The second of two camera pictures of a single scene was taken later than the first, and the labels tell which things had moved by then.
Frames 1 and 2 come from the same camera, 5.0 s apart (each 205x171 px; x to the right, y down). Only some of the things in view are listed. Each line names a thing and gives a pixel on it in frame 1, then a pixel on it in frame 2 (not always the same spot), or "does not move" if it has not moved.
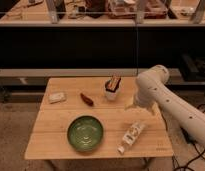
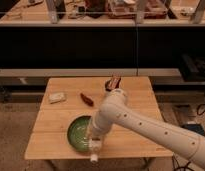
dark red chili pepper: (86, 99) does not move
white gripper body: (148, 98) to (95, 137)
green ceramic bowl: (85, 134) does not move
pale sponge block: (57, 97) does not move
